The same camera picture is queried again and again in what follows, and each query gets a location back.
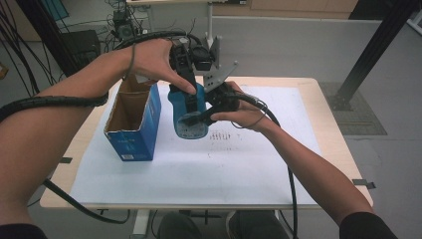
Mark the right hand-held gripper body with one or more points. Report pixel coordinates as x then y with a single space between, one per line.
220 93

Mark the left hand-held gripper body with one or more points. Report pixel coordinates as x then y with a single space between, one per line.
185 63

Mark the blue bottle with white cap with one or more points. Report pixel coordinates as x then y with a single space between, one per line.
190 129

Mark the blue cardboard box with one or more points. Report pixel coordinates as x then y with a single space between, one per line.
132 122

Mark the person's left hand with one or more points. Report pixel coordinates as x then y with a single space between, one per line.
156 61

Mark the person's right hand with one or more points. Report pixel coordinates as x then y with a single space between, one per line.
245 116

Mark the white table mat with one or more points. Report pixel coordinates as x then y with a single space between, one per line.
215 172

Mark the black computer tower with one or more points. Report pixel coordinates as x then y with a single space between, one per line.
124 26

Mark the black crate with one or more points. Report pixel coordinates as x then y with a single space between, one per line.
81 46

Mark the person's legs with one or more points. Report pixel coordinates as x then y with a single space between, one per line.
225 225

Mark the wooden cabinets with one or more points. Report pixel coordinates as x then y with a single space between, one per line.
292 8

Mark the white table leg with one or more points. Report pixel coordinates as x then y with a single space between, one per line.
141 224

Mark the black metal stand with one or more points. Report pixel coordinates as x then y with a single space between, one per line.
49 36

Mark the grey tape piece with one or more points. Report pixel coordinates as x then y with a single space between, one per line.
363 183
65 160

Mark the black slanted metal beam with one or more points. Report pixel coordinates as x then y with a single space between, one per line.
375 53

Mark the white desk frame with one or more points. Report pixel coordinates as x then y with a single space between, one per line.
209 23

